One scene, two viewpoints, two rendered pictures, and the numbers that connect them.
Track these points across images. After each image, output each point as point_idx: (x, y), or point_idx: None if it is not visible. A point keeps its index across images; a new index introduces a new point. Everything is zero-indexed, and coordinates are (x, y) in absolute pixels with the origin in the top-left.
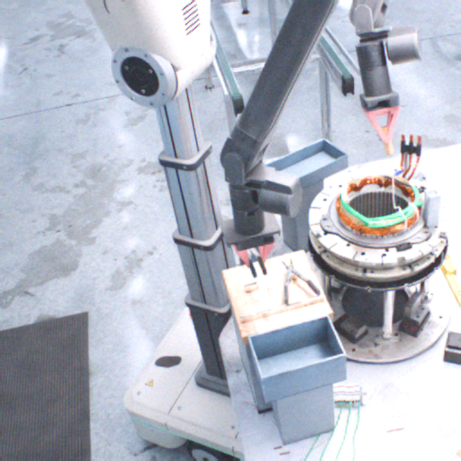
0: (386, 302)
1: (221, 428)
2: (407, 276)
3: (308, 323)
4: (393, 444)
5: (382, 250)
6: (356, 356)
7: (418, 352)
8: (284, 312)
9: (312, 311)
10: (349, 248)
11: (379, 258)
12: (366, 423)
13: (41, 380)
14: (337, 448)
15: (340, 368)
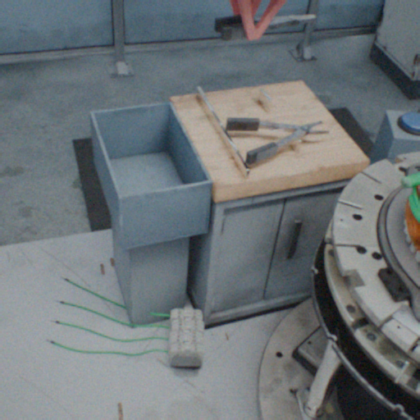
0: (326, 346)
1: None
2: (355, 340)
3: (197, 164)
4: (93, 412)
5: (373, 247)
6: (266, 357)
7: None
8: (216, 134)
9: (220, 165)
10: (370, 198)
11: (346, 240)
12: (139, 373)
13: None
14: (99, 330)
15: (117, 216)
